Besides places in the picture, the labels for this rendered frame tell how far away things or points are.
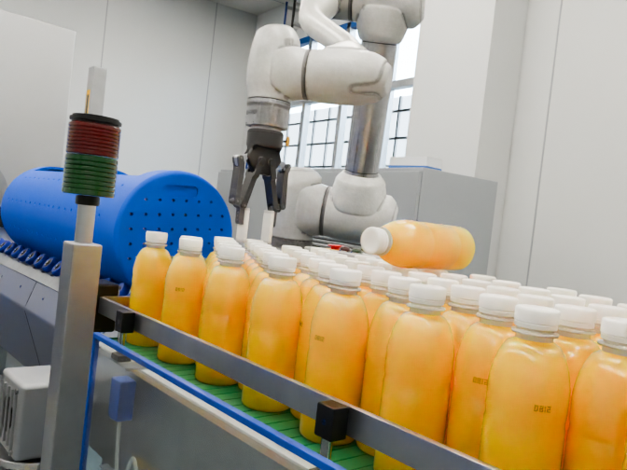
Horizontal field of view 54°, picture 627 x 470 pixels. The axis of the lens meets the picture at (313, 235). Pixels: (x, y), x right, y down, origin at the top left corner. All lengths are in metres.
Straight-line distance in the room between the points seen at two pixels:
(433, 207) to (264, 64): 1.71
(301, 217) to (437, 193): 1.15
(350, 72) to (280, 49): 0.15
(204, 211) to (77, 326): 0.63
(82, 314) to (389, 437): 0.42
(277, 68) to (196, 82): 5.77
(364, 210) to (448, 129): 2.36
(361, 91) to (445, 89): 2.98
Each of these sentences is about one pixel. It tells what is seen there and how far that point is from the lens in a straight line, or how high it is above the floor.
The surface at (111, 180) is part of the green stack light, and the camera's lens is 0.81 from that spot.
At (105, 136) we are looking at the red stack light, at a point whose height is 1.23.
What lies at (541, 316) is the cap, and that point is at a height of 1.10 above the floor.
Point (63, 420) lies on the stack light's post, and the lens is 0.86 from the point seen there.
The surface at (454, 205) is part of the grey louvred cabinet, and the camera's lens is 2.94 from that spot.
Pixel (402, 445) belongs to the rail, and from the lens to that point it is 0.60.
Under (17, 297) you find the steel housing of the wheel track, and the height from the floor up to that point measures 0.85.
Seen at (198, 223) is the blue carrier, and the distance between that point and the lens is 1.39.
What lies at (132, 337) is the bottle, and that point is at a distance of 1.17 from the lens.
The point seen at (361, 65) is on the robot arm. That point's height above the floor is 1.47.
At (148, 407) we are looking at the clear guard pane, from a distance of 0.86.
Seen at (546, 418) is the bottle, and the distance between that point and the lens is 0.58.
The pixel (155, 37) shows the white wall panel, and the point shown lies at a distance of 6.93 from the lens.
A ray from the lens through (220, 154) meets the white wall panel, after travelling 7.06.
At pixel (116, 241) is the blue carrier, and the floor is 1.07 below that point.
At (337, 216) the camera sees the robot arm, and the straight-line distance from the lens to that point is 1.81.
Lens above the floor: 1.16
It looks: 1 degrees down
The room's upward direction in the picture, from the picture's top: 7 degrees clockwise
